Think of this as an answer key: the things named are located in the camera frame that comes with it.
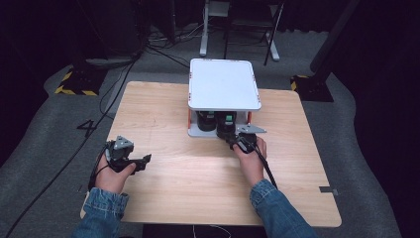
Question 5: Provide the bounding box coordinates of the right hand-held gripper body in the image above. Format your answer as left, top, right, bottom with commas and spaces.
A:
235, 123, 267, 155

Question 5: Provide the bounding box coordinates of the black blue-strap sandal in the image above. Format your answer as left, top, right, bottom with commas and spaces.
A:
216, 111, 239, 140
196, 111, 218, 133

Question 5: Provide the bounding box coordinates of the person's left hand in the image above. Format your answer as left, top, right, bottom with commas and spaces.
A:
93, 153, 137, 195

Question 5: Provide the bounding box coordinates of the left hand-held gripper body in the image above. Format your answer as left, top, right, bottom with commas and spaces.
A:
105, 135, 142, 174

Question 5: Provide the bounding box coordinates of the bundle of floor cables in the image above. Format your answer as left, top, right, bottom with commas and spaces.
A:
145, 23, 206, 68

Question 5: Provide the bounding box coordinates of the white desk leg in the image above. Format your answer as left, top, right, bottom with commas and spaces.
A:
199, 0, 212, 58
266, 31, 281, 62

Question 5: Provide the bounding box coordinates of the black slanted post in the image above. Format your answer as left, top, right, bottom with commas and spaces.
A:
309, 0, 362, 74

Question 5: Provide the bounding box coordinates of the long black floor cable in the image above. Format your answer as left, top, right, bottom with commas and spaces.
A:
3, 58, 138, 238

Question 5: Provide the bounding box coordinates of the black folding chair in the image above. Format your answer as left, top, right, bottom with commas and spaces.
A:
223, 0, 285, 66

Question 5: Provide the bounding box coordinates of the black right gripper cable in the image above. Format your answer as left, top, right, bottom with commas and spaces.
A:
251, 142, 279, 190

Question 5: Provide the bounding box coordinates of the thin white cable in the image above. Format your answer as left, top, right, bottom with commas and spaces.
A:
191, 224, 232, 238

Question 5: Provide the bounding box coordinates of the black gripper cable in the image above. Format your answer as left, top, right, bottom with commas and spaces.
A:
251, 142, 279, 190
87, 147, 112, 192

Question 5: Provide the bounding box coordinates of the grey tape strip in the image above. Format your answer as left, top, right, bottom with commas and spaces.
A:
318, 185, 339, 196

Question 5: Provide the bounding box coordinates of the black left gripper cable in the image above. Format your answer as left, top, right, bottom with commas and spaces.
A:
87, 147, 112, 192

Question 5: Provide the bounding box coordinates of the white two-tier shoe rack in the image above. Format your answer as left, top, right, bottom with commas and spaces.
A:
187, 58, 263, 139

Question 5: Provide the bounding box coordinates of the person's right hand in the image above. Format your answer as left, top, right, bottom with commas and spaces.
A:
232, 136, 268, 188

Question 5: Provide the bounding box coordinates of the black yellow striped base plate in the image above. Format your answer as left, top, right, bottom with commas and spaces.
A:
53, 66, 108, 97
289, 74, 335, 103

